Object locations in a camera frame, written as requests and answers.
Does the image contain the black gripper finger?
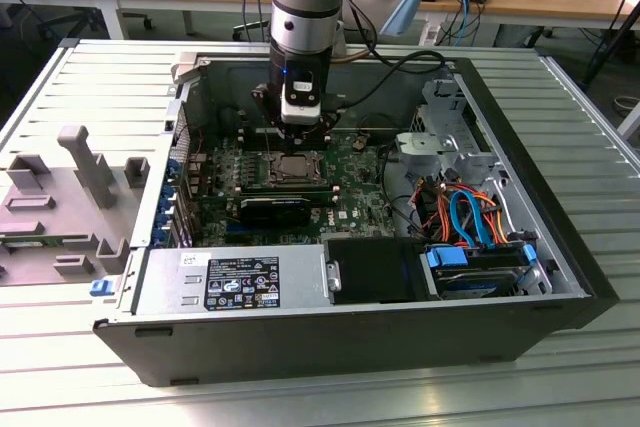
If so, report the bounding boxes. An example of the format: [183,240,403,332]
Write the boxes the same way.
[251,82,301,152]
[302,112,341,151]

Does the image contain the metal socket cover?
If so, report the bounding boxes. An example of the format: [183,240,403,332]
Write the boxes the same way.
[269,149,325,184]

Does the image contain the silver CPU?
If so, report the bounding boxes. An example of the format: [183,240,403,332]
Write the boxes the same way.
[279,152,314,177]

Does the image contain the black RAM slot bank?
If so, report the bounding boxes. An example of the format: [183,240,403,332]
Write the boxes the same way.
[239,125,332,152]
[240,183,342,206]

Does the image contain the CPU socket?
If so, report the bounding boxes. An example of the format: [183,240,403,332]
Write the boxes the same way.
[268,149,327,186]

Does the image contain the blue expansion slot latches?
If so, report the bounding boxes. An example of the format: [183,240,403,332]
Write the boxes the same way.
[157,159,181,248]

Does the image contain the green motherboard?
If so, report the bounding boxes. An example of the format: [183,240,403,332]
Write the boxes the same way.
[187,131,401,248]

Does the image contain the black graphics card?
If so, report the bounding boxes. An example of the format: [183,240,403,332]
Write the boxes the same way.
[238,195,311,229]

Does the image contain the silver drive cage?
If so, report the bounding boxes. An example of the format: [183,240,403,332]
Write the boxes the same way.
[394,77,494,183]

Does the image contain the white power strip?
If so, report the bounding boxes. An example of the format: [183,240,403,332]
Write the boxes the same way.
[418,20,442,46]

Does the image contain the blue disk carrier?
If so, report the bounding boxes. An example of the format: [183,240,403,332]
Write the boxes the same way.
[424,242,537,273]

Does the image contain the grey power supply unit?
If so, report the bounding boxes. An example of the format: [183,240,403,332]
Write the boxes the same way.
[132,244,334,316]

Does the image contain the silver hard disk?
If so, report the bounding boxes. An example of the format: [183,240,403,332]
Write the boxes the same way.
[433,266,521,302]

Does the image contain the black open PC case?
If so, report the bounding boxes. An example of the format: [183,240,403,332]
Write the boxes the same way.
[92,49,621,388]

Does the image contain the grey parts rack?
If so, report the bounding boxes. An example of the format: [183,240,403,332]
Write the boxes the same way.
[0,124,151,288]

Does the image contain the green RAM stick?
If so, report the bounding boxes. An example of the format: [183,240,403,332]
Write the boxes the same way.
[0,234,69,251]

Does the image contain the black tripod stand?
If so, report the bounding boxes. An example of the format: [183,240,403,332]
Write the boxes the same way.
[582,0,640,91]

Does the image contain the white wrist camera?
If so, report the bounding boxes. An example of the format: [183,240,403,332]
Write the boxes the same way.
[279,77,321,126]

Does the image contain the black camera cable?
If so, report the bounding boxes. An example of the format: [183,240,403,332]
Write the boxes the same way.
[337,49,449,109]

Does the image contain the blue flat data wire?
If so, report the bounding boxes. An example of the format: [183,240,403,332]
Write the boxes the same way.
[448,189,497,251]

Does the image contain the orange wire bundle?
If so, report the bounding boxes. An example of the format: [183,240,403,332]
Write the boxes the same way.
[418,180,512,249]

